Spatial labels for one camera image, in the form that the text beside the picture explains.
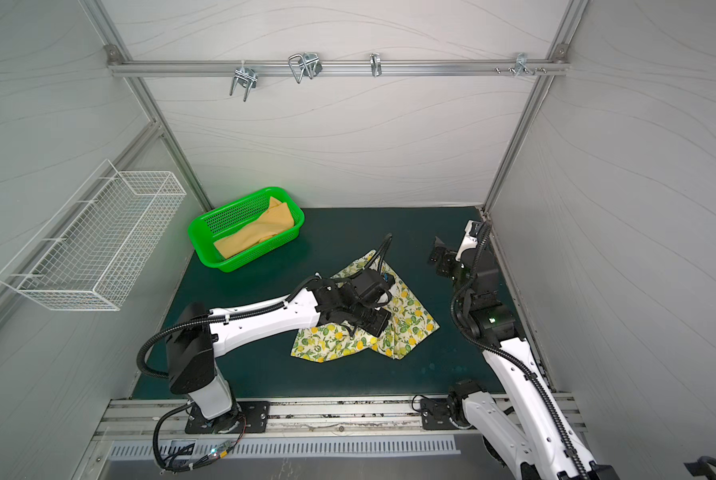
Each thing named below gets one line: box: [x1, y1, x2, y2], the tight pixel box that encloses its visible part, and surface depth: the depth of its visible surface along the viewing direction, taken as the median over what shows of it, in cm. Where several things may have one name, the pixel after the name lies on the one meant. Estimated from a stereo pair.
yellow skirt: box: [214, 196, 294, 259], surface depth 112 cm
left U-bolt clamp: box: [229, 60, 258, 102], surface depth 80 cm
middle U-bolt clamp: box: [288, 52, 323, 84], surface depth 78 cm
